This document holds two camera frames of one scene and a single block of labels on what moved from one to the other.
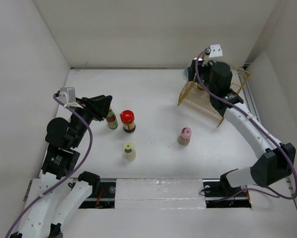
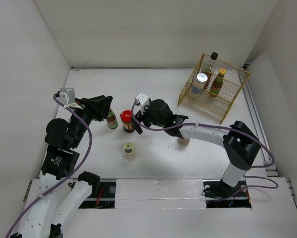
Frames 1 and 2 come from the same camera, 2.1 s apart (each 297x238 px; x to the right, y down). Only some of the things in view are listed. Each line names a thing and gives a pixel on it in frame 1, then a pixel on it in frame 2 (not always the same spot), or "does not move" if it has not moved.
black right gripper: [191, 70] to [148, 108]
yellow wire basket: [196, 96] does not move
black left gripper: [98, 106] does not move
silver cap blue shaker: [185, 74] to [197, 87]
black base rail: [217, 195] does not move
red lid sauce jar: [127, 118] does not move
